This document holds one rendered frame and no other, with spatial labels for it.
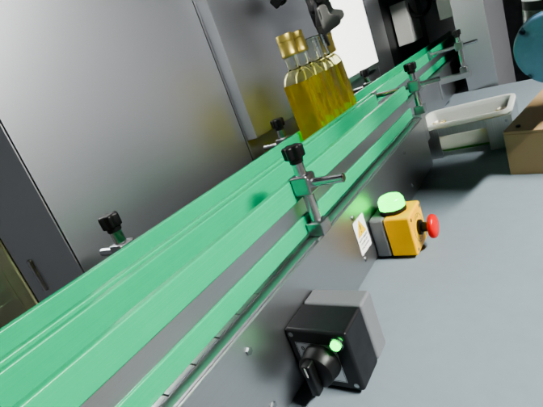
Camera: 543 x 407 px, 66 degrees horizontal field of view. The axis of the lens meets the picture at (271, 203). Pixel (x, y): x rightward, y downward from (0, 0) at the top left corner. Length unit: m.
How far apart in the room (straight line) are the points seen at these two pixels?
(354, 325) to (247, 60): 0.68
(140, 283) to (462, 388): 0.35
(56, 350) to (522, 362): 0.46
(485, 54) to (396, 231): 1.31
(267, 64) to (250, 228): 0.63
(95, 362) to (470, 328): 0.42
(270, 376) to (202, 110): 0.56
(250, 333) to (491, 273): 0.36
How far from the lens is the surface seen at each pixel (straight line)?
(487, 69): 1.93
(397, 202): 0.71
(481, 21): 1.91
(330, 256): 0.60
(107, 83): 0.76
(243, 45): 1.00
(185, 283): 0.41
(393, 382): 0.52
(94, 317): 0.45
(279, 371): 0.51
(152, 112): 0.79
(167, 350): 0.41
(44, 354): 0.43
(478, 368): 0.52
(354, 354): 0.48
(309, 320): 0.50
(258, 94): 0.99
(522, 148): 0.95
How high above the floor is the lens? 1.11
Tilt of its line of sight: 17 degrees down
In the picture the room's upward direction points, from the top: 21 degrees counter-clockwise
